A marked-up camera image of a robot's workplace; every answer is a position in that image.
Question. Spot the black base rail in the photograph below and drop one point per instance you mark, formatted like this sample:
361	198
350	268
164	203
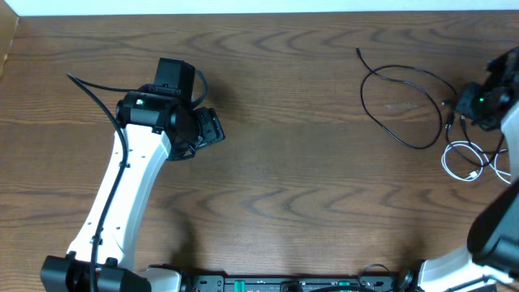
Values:
218	283

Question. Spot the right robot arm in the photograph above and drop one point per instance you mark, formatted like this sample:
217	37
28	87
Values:
489	257

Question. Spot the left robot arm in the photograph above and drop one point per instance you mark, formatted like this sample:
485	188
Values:
155	123

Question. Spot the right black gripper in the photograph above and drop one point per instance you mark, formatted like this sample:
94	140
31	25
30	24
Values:
464	102

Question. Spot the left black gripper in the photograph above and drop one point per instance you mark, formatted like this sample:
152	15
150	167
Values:
212	128

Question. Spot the cardboard box wall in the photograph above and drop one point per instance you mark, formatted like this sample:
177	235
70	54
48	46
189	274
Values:
9	22

